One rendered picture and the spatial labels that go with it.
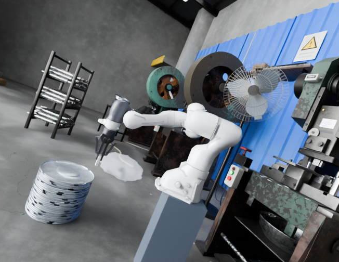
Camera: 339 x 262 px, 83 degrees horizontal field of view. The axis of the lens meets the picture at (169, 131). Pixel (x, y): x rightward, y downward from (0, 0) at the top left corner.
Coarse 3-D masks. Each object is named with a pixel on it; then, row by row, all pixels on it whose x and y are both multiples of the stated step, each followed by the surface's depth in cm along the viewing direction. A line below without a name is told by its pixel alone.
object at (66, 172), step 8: (40, 168) 101; (48, 168) 105; (56, 168) 109; (64, 168) 111; (72, 168) 115; (80, 168) 121; (48, 176) 96; (56, 176) 101; (64, 176) 104; (72, 176) 107; (80, 176) 111; (88, 176) 115; (72, 184) 99; (80, 184) 102
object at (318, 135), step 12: (324, 108) 112; (336, 108) 107; (324, 120) 110; (336, 120) 105; (312, 132) 112; (324, 132) 108; (312, 144) 109; (324, 144) 103; (336, 144) 102; (336, 156) 105
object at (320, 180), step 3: (312, 174) 109; (312, 177) 109; (315, 177) 108; (318, 177) 106; (321, 177) 105; (324, 177) 105; (327, 177) 106; (315, 180) 107; (318, 180) 106; (321, 180) 105; (324, 180) 106; (327, 180) 106; (330, 180) 108; (321, 183) 105; (324, 183) 106; (330, 183) 108
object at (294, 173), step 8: (280, 160) 105; (288, 168) 109; (296, 168) 106; (304, 168) 98; (288, 176) 108; (296, 176) 104; (304, 176) 102; (320, 176) 104; (288, 184) 107; (296, 184) 103
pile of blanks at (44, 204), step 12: (36, 180) 100; (48, 180) 96; (36, 192) 99; (48, 192) 97; (60, 192) 99; (72, 192) 101; (84, 192) 108; (36, 204) 98; (48, 204) 97; (60, 204) 99; (72, 204) 103; (36, 216) 98; (48, 216) 98; (60, 216) 101; (72, 216) 106
